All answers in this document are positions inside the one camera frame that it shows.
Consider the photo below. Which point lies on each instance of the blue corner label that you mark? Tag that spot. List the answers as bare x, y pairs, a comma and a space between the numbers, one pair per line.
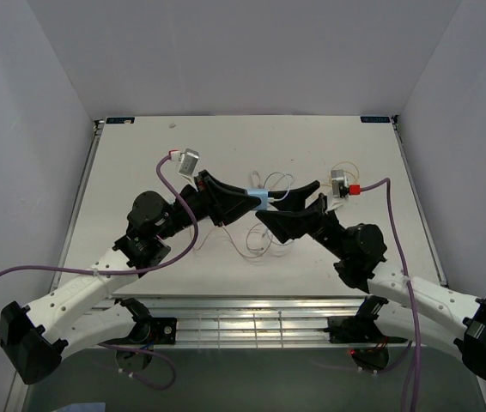
375, 119
120, 120

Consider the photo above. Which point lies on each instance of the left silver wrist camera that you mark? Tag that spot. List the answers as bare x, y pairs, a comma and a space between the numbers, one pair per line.
188, 160

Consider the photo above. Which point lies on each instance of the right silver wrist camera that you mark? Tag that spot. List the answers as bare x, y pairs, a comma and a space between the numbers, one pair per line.
339, 184

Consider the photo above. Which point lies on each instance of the right blue corner label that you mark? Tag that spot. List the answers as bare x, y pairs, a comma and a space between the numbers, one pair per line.
375, 119

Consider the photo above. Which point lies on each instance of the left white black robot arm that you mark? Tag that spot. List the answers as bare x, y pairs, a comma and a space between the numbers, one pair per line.
38, 336

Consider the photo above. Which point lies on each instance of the left blue corner label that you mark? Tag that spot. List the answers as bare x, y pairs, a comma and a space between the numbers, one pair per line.
120, 120

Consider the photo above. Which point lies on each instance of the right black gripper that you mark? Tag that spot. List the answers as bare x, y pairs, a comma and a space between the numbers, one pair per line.
292, 221

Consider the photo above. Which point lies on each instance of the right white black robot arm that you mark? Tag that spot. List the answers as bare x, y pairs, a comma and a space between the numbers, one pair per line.
397, 304

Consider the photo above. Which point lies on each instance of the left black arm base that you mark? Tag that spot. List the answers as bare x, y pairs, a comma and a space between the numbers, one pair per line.
147, 330

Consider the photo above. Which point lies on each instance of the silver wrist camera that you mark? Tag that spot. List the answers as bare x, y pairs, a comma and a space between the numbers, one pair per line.
339, 184
188, 160

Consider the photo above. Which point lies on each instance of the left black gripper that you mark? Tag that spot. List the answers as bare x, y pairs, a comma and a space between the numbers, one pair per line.
209, 186

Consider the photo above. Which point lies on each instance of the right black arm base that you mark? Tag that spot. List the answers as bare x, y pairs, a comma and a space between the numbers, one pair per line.
362, 327

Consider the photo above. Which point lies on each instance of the blue charger plug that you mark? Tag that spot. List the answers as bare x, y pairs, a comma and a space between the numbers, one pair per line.
262, 195

